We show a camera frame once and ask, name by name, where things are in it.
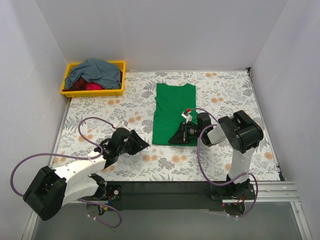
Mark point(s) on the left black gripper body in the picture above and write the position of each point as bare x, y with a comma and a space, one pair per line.
130, 144

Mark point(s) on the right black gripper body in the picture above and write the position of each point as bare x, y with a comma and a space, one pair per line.
183, 133

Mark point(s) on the green t-shirt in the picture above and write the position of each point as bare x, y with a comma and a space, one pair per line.
171, 102

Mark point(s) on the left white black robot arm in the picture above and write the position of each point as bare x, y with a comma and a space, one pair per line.
53, 188

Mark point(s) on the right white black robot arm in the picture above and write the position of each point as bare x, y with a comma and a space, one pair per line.
244, 136

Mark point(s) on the floral patterned table mat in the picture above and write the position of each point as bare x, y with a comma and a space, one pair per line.
88, 121

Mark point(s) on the yellow plastic bin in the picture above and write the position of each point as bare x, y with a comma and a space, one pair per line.
95, 93

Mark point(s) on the magenta t-shirt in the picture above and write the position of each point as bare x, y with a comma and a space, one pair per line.
92, 86

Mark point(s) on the grey-blue t-shirt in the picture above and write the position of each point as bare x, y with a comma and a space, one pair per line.
96, 63

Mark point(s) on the dark red t-shirt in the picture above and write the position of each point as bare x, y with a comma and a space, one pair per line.
77, 85

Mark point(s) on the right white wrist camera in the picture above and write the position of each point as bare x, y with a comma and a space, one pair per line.
187, 115

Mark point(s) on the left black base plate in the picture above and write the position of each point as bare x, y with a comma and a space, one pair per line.
111, 192

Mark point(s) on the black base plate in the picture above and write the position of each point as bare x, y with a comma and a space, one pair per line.
232, 192
111, 192

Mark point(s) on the aluminium frame rail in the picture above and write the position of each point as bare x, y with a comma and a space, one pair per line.
182, 211

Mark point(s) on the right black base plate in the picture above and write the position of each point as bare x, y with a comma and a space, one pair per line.
232, 192

